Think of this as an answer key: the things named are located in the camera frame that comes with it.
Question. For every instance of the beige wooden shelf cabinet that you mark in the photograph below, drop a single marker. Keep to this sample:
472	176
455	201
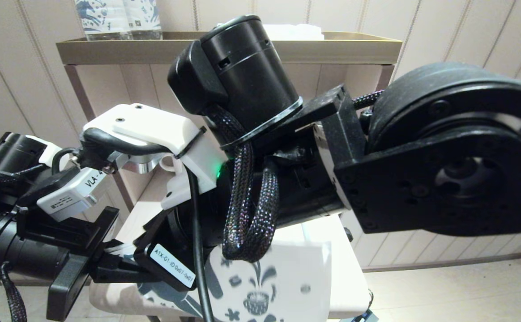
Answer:
108	80

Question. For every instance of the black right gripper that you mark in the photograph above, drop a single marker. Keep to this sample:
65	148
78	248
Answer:
171	268

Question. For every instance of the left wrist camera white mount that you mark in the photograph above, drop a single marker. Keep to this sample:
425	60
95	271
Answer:
68	199

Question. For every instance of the small black knob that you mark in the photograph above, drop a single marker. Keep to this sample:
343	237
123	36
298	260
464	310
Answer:
348	234

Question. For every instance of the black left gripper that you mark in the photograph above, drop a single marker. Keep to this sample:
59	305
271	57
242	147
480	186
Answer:
70	286

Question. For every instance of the white ribbed mug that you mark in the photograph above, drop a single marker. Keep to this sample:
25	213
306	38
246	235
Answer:
161	163

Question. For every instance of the patterned bags on top shelf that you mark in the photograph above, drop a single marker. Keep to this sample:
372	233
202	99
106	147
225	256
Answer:
103	19

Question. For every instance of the white blue horse print bag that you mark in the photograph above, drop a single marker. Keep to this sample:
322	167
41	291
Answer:
287	277

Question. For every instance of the flat white blue packet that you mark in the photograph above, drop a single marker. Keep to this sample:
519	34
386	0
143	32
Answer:
301	32

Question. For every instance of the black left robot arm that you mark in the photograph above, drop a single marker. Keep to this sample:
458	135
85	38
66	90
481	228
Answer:
19	250

